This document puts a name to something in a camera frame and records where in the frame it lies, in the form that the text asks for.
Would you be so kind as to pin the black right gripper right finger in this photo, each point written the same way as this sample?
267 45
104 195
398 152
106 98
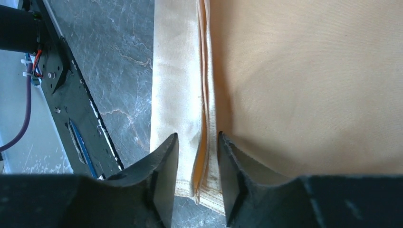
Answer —
310 201

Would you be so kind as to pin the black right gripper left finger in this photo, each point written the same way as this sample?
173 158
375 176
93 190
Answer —
140 196

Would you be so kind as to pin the peach cloth napkin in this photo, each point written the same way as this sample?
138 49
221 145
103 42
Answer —
301 86

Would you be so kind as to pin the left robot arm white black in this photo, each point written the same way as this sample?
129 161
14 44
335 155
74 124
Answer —
22 31

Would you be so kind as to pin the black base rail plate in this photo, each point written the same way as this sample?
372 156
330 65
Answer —
87 144

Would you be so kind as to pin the aluminium frame rail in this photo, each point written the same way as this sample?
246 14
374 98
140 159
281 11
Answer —
40 149

